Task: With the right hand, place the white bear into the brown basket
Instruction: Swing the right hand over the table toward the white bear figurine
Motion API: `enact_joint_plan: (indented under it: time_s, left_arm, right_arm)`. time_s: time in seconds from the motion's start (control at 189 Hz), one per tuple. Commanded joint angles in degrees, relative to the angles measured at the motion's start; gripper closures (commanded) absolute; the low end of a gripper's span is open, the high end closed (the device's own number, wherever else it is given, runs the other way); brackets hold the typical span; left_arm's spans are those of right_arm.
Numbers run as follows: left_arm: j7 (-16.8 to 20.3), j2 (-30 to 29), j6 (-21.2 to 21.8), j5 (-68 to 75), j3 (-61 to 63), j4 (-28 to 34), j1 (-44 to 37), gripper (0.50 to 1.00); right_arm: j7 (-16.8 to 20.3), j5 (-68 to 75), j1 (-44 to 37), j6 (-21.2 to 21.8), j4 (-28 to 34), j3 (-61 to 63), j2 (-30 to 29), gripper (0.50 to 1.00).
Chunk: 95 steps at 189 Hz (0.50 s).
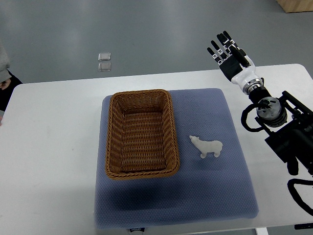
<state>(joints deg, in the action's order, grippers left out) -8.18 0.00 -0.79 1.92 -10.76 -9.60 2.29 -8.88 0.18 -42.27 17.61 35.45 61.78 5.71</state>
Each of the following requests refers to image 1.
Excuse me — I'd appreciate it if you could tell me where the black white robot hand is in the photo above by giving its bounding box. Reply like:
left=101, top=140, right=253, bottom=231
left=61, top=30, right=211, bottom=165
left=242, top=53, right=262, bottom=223
left=207, top=31, right=264, bottom=94

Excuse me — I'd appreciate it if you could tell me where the white bear figurine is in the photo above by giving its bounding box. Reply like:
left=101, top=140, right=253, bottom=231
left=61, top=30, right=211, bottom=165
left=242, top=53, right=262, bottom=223
left=189, top=136, right=223, bottom=159

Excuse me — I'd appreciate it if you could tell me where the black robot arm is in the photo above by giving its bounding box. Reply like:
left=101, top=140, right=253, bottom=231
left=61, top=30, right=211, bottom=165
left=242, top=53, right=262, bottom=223
left=241, top=85, right=313, bottom=175

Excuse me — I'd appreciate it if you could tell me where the brown wicker basket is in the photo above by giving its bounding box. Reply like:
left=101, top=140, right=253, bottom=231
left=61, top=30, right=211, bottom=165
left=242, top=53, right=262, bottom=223
left=105, top=89, right=180, bottom=180

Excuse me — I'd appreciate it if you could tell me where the wooden furniture corner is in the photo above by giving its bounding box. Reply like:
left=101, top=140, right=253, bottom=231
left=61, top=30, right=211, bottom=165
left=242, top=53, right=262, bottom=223
left=277, top=0, right=313, bottom=13

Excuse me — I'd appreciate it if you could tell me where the blue padded mat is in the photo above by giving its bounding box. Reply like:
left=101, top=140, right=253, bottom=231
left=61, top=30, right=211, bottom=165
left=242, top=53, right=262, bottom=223
left=94, top=88, right=258, bottom=230

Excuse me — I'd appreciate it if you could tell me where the lower floor outlet plate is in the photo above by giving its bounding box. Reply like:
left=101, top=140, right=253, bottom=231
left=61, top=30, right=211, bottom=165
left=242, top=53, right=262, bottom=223
left=98, top=62, right=112, bottom=71

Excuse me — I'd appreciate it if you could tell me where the floor outlet plate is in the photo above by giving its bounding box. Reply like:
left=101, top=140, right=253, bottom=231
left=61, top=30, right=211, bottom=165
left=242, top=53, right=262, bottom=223
left=98, top=52, right=111, bottom=61
left=98, top=62, right=112, bottom=71

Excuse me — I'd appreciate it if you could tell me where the upper floor outlet plate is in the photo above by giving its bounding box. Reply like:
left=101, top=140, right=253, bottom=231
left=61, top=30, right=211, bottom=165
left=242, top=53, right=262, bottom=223
left=98, top=52, right=111, bottom=61

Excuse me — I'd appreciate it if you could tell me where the black table label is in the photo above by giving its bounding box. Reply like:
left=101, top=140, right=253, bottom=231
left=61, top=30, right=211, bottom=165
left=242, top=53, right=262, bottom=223
left=129, top=228, right=145, bottom=233

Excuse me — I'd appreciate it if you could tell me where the person in grey sleeve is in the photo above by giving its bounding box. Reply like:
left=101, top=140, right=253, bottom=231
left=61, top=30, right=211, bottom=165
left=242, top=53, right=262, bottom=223
left=0, top=42, right=22, bottom=112

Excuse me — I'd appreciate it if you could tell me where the black cable loop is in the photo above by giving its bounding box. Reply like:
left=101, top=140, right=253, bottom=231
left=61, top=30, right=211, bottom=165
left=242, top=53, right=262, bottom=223
left=287, top=179, right=313, bottom=223

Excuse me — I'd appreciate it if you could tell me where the black bracket at table edge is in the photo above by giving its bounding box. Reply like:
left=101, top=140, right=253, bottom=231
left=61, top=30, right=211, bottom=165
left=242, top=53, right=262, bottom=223
left=294, top=223, right=313, bottom=230

